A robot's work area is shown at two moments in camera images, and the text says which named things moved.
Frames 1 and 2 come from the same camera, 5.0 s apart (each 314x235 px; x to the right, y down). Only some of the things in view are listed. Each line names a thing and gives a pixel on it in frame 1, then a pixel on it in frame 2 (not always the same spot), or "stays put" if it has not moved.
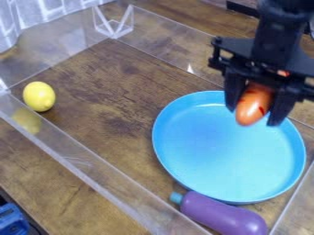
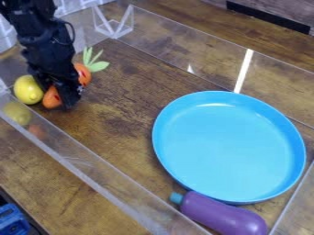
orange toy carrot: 253,104 to 86,68
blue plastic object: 14,222 stays put
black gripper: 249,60 to 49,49
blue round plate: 209,154 stays put
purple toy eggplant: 224,218 stays put
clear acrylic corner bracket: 116,28 stays put
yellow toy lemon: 38,95 to 27,90
